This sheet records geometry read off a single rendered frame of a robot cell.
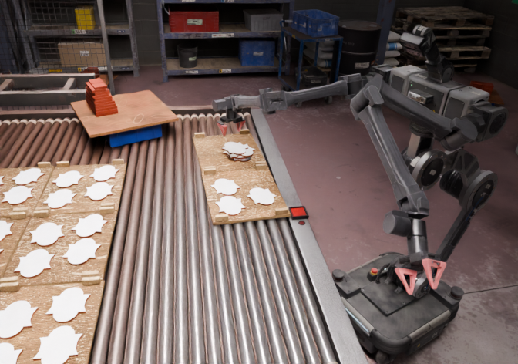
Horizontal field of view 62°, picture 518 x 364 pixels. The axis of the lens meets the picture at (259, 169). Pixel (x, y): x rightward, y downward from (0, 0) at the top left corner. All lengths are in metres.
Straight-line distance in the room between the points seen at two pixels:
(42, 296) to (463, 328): 2.31
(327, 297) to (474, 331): 1.54
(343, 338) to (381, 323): 1.00
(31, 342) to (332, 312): 0.96
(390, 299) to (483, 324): 0.69
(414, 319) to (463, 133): 1.27
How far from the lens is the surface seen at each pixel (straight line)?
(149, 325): 1.52
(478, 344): 2.95
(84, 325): 1.55
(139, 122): 2.53
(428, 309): 2.66
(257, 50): 6.39
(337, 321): 1.55
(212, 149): 2.42
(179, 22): 6.12
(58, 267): 1.78
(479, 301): 3.20
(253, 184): 2.11
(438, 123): 1.60
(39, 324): 1.61
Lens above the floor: 2.09
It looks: 31 degrees down
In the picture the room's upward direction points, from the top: 3 degrees clockwise
